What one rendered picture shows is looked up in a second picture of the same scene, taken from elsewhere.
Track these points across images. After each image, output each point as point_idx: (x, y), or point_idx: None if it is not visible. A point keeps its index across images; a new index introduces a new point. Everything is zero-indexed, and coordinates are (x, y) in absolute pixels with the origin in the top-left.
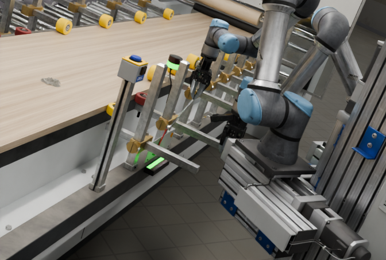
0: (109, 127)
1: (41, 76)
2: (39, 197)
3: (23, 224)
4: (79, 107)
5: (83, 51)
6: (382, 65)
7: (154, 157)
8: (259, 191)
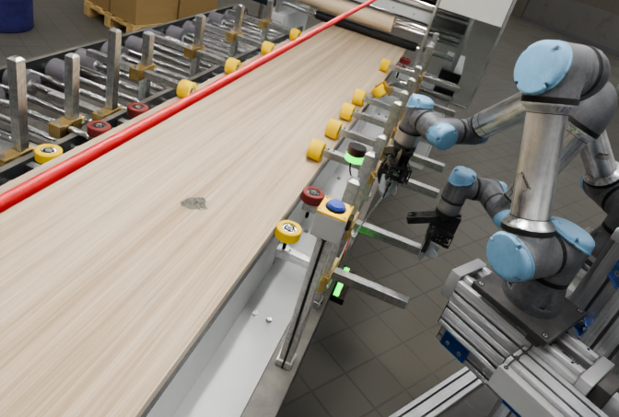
0: (300, 295)
1: (179, 194)
2: (210, 385)
3: None
4: (242, 244)
5: (219, 127)
6: None
7: None
8: (526, 370)
